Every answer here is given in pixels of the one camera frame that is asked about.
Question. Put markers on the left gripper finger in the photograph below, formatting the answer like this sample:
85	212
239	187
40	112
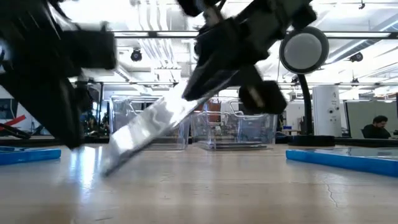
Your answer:
90	49
49	109

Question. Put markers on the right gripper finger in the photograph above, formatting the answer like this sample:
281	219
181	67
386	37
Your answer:
264	98
211	81

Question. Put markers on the blue jewel case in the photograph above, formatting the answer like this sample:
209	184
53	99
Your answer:
342	163
28	155

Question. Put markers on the clear plastic bin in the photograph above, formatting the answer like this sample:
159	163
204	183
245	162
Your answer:
264	127
124	118

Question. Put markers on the red strip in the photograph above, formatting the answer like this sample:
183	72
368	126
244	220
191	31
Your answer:
14	121

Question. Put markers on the black ceiling spotlight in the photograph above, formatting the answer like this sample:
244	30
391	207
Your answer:
136	55
356	57

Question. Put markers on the black desk lamp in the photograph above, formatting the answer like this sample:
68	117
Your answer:
303	49

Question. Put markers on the white cylinder appliance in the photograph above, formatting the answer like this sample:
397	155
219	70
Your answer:
326	110

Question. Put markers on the grey partition panel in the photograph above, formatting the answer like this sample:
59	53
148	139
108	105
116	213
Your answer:
357	118

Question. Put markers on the seated person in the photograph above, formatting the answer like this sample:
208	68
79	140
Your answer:
376	129

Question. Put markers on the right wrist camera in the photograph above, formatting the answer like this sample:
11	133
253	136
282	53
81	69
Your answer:
196	6

